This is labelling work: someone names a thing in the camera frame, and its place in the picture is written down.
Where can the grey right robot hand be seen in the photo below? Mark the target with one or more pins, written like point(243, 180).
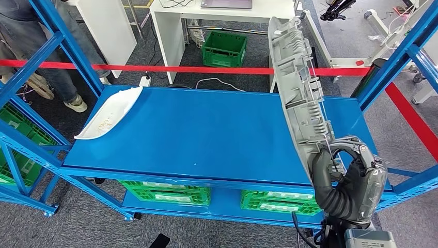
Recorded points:
point(373, 185)

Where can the grey wheel cover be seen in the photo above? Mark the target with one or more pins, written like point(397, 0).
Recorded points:
point(297, 85)

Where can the white plastic trim part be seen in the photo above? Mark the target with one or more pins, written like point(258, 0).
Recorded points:
point(109, 113)

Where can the red barrier belt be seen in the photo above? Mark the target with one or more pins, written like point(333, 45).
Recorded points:
point(410, 116)
point(205, 69)

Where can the black belt stanchion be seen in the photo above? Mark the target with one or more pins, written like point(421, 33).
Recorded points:
point(368, 78)

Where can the white machine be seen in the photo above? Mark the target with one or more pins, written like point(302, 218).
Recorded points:
point(426, 92)

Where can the grey laptop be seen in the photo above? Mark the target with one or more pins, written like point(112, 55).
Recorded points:
point(226, 4)

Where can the white power strip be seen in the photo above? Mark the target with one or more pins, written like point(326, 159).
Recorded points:
point(145, 81)

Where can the white desk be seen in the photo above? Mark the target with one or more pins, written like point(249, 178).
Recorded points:
point(171, 34)

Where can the black plastic spool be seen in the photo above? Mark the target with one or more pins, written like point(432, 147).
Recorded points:
point(100, 181)

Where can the white cabinet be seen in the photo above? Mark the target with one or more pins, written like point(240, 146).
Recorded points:
point(106, 30)

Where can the person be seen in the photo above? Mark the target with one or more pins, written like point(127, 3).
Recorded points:
point(51, 51)
point(39, 85)

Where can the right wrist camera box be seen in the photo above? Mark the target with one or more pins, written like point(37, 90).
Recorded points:
point(369, 239)

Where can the white tube frame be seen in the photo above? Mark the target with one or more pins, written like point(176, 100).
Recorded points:
point(342, 62)

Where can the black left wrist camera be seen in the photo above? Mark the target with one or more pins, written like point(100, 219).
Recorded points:
point(159, 241)

